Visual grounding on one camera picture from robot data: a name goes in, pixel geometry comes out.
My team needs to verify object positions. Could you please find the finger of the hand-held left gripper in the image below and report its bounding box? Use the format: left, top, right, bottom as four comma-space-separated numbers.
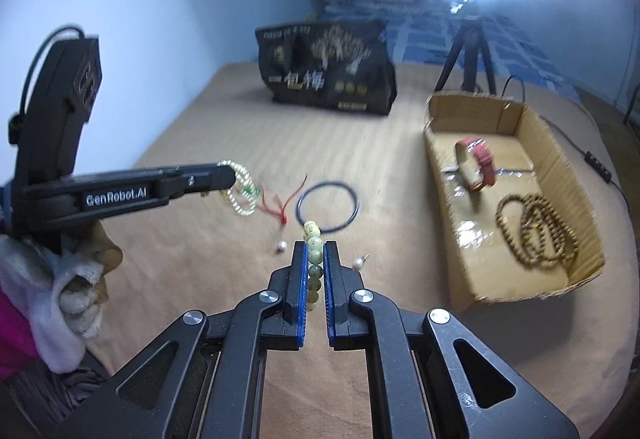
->
14, 161, 237, 236

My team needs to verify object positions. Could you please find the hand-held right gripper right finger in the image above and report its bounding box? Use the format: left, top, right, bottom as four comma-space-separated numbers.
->
324, 241, 582, 439

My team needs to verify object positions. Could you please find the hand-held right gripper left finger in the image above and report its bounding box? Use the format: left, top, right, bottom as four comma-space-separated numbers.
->
55, 241, 307, 439

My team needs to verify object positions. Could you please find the cream green bead bracelet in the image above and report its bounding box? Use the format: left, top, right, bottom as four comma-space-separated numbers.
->
302, 220, 324, 316

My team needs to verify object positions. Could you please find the clear crystal bead bracelet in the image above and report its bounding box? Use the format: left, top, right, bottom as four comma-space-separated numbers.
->
219, 160, 262, 219

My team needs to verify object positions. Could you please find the cardboard box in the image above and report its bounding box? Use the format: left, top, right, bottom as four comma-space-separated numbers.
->
423, 91, 606, 313

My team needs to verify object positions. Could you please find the person's left hand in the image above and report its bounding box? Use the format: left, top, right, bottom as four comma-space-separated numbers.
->
57, 221, 124, 320

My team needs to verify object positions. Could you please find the tan bed sheet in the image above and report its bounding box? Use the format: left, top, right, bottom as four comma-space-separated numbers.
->
0, 60, 640, 439

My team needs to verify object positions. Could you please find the grey cloth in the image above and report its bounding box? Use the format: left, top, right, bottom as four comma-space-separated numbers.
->
0, 353, 117, 426

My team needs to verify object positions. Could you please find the black printed bag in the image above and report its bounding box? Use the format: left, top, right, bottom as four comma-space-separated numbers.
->
254, 18, 399, 118

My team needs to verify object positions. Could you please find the black tripod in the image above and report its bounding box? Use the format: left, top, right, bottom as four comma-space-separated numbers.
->
432, 0, 499, 96

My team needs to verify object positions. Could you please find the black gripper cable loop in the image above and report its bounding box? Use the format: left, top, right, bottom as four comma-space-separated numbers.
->
7, 25, 85, 144

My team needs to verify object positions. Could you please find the red cord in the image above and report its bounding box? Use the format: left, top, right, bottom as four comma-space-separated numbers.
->
259, 175, 309, 226

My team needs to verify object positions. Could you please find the black ring bangle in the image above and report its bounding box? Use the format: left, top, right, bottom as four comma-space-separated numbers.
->
296, 182, 360, 234

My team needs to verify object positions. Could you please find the red leather bracelet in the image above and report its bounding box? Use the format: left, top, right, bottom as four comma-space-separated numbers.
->
453, 137, 501, 192

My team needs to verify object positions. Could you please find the brown wooden bead necklace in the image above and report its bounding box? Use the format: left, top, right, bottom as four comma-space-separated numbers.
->
494, 192, 582, 273

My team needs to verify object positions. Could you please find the black cable with switch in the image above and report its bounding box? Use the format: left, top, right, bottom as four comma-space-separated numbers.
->
500, 75, 640, 225

